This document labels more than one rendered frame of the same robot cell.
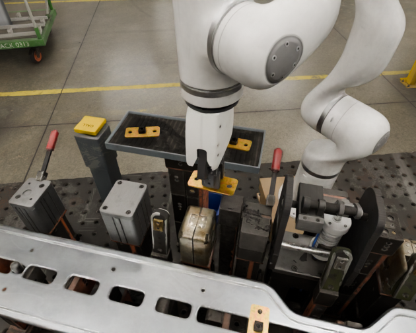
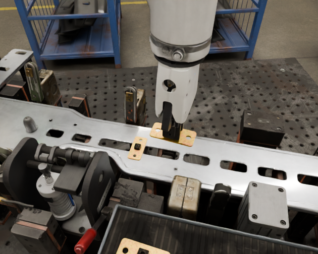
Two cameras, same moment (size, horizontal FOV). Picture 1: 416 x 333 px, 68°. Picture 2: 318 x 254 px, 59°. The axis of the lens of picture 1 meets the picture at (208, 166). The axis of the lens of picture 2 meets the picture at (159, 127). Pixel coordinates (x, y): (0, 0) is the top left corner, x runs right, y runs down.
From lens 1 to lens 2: 0.73 m
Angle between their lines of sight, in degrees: 89
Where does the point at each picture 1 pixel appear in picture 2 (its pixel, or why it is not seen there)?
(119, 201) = (269, 196)
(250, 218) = (131, 196)
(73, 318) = (264, 153)
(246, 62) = not seen: outside the picture
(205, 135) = not seen: hidden behind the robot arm
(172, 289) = (199, 170)
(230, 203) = (152, 201)
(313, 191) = (66, 179)
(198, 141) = not seen: hidden behind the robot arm
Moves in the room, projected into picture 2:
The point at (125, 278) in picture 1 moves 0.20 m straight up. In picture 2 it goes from (239, 177) to (258, 124)
